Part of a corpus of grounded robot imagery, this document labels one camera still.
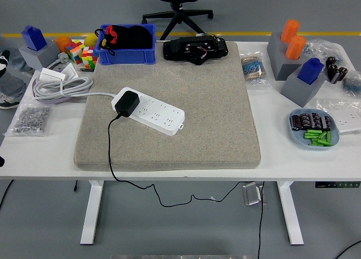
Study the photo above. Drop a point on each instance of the white power strip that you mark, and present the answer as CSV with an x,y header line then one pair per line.
x,y
163,115

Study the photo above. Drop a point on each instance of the multicolour puzzle cube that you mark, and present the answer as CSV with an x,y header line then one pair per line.
x,y
88,57
74,51

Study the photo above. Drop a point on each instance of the blue plastic bin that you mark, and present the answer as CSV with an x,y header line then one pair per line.
x,y
124,57

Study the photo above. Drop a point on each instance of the clear bag of screws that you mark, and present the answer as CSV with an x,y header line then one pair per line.
x,y
31,120

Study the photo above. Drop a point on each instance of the black desk control panel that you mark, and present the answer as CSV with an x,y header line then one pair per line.
x,y
338,184

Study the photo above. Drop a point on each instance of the crumpled clear plastic bag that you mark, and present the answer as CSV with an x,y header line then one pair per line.
x,y
321,47

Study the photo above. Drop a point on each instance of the dark printed capacitor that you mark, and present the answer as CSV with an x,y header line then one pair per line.
x,y
295,123
315,120
304,121
326,124

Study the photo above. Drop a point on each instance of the clear socket bag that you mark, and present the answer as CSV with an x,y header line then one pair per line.
x,y
327,105

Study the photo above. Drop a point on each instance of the white wall socket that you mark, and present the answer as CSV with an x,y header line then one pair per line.
x,y
347,123

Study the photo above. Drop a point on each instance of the grey two-hole block holder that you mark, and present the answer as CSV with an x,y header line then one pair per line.
x,y
275,55

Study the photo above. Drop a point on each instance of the clear bag of resistors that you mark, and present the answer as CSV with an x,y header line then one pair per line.
x,y
253,69

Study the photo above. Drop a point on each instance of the grey-brown mat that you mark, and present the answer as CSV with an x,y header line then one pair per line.
x,y
197,123

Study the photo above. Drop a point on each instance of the bag of blue resistors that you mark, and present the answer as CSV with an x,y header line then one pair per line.
x,y
352,84

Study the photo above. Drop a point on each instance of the white flat box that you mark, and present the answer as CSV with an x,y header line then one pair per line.
x,y
51,74

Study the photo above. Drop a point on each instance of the green cylindrical battery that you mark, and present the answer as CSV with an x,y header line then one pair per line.
x,y
311,136
328,138
322,136
313,132
325,144
315,145

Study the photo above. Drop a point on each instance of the white table leg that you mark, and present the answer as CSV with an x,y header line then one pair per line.
x,y
91,214
291,214

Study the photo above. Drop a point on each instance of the orange plastic cylinder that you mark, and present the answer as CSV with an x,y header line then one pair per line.
x,y
290,31
295,47

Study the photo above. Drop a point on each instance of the black round pouch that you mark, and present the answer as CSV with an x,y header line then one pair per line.
x,y
141,36

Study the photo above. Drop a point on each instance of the black pouch red trim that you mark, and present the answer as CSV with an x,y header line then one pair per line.
x,y
110,34

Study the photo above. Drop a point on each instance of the orange plastic cup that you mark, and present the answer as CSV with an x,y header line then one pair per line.
x,y
63,43

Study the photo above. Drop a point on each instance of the yellow ball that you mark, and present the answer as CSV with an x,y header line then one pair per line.
x,y
90,40

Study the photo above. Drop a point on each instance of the black electronic device housing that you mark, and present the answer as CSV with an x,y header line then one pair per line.
x,y
177,48

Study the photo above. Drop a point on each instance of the blue plastic block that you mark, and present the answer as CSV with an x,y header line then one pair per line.
x,y
310,71
34,39

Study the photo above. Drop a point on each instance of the person's shoe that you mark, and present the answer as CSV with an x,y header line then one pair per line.
x,y
8,102

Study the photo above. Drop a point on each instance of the pale blue plate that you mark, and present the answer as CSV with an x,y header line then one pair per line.
x,y
297,138

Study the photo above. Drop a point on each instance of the black office chair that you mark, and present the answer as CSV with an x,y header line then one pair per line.
x,y
177,16

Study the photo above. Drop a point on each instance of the black plug adapter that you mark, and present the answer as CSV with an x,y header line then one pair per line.
x,y
127,102

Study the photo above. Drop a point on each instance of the white square box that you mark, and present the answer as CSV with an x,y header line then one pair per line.
x,y
70,70

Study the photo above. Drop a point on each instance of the small dark flat stick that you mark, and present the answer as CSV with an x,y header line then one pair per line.
x,y
86,69

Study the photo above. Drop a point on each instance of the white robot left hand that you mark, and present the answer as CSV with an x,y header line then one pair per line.
x,y
3,62

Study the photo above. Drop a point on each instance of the clear metal under-table bracket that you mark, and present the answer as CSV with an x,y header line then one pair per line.
x,y
251,194

